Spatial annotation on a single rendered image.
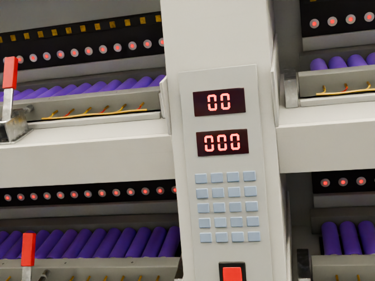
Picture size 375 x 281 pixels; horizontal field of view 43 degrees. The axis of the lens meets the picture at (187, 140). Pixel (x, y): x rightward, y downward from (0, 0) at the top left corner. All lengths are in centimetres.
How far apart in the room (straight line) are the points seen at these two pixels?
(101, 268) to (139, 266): 5
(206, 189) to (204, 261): 7
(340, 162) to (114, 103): 24
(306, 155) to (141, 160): 15
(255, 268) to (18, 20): 49
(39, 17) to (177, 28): 33
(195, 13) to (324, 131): 15
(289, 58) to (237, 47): 20
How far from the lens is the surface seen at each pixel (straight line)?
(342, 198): 60
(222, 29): 43
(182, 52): 43
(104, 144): 46
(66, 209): 68
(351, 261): 52
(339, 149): 43
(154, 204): 63
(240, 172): 42
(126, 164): 46
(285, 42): 62
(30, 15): 73
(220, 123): 42
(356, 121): 42
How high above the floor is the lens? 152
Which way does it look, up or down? 3 degrees down
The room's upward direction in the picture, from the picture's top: 5 degrees counter-clockwise
